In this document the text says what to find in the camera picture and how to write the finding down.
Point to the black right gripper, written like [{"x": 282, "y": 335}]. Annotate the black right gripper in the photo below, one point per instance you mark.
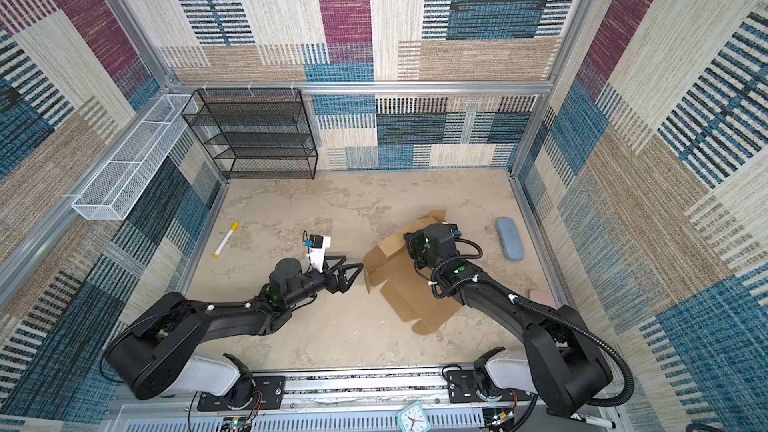
[{"x": 411, "y": 241}]

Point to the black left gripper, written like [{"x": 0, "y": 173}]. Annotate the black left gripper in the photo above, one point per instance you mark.
[{"x": 339, "y": 284}]

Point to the brown cardboard box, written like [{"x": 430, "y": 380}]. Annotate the brown cardboard box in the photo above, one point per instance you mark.
[{"x": 389, "y": 267}]

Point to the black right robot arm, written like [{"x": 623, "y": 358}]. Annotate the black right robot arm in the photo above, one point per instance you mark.
[{"x": 567, "y": 366}]

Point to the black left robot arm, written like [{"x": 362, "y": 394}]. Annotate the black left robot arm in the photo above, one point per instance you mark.
[{"x": 155, "y": 355}]

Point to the blue-grey glasses case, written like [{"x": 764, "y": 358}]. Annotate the blue-grey glasses case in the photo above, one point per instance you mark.
[{"x": 510, "y": 239}]

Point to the yellow-capped white marker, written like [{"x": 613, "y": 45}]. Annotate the yellow-capped white marker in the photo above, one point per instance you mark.
[{"x": 225, "y": 239}]

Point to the pink flat case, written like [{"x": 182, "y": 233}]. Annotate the pink flat case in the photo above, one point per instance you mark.
[{"x": 543, "y": 297}]

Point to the small teal alarm clock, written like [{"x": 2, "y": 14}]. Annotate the small teal alarm clock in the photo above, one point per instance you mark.
[{"x": 413, "y": 418}]

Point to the black marker pen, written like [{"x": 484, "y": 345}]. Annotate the black marker pen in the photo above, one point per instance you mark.
[{"x": 594, "y": 421}]

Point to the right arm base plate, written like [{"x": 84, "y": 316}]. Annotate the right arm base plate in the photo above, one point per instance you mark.
[{"x": 463, "y": 388}]

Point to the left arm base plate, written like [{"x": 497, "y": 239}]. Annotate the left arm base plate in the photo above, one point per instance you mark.
[{"x": 248, "y": 394}]

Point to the black wire shelf rack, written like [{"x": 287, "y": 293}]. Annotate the black wire shelf rack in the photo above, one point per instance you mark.
[{"x": 262, "y": 133}]

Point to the white wire mesh basket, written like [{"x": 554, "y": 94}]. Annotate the white wire mesh basket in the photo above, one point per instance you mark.
[{"x": 117, "y": 186}]

